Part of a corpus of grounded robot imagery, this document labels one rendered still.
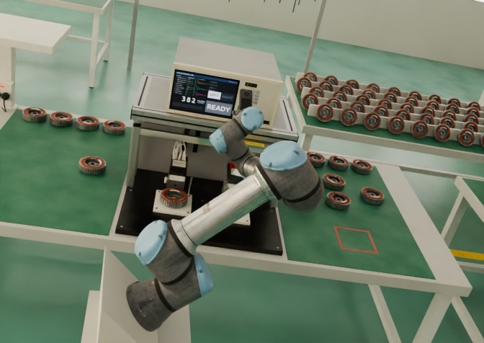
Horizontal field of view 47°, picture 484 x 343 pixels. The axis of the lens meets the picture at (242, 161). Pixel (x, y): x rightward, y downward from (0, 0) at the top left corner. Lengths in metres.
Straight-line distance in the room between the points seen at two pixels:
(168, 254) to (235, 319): 1.49
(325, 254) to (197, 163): 0.69
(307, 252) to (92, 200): 0.88
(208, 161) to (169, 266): 1.01
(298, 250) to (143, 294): 0.80
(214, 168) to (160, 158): 0.25
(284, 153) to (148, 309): 0.58
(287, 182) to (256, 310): 1.64
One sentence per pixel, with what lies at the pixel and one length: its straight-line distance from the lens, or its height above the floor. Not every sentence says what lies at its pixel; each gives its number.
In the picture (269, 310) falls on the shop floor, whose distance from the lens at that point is 3.08.
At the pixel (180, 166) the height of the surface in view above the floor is 0.92.
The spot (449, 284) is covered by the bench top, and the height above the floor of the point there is 0.75.
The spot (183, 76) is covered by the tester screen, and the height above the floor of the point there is 1.28.
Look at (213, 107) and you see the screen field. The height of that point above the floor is 1.17.
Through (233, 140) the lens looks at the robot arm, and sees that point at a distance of 1.84.
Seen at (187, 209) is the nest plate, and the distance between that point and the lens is 2.26.
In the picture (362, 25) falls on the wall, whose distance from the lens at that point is 8.89.
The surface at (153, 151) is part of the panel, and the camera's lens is 2.47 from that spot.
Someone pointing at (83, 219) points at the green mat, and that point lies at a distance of 2.19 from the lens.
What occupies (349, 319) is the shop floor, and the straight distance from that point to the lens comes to 3.21.
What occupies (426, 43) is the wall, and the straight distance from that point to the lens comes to 9.27.
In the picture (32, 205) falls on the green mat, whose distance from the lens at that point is 2.26.
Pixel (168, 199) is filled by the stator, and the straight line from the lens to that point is 2.23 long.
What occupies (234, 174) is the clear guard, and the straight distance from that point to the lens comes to 2.06.
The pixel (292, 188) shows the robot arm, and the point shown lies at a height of 1.30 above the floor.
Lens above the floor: 2.01
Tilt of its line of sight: 27 degrees down
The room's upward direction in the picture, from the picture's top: 13 degrees clockwise
